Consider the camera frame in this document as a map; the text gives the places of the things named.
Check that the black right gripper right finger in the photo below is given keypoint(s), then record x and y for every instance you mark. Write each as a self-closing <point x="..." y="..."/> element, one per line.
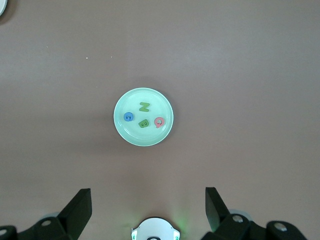
<point x="225" y="221"/>

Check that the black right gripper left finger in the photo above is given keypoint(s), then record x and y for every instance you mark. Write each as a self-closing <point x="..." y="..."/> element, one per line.
<point x="70" y="217"/>

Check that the blue letter G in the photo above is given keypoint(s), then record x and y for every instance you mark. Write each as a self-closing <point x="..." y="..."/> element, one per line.
<point x="125" y="119"/>

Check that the red letter Q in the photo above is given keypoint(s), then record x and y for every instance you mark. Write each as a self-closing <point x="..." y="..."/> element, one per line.
<point x="155" y="122"/>

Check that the green letter B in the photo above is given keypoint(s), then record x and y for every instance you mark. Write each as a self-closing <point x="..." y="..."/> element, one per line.
<point x="147" y="122"/>

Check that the green letter N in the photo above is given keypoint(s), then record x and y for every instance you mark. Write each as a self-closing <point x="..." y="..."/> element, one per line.
<point x="144" y="107"/>

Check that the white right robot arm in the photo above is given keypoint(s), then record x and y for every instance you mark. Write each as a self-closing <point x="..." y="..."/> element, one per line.
<point x="155" y="228"/>

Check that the green plate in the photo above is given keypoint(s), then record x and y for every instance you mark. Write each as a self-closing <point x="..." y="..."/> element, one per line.
<point x="132" y="135"/>

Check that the brown table cover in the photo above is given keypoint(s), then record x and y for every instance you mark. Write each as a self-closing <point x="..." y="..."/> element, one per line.
<point x="225" y="75"/>

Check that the beige plate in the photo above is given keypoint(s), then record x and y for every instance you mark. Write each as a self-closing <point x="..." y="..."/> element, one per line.
<point x="2" y="6"/>

